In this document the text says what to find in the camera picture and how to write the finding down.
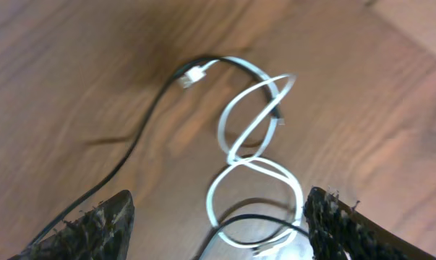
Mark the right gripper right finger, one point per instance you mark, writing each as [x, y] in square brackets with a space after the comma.
[339, 231]

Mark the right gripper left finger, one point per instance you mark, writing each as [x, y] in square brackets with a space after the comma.
[102, 233]

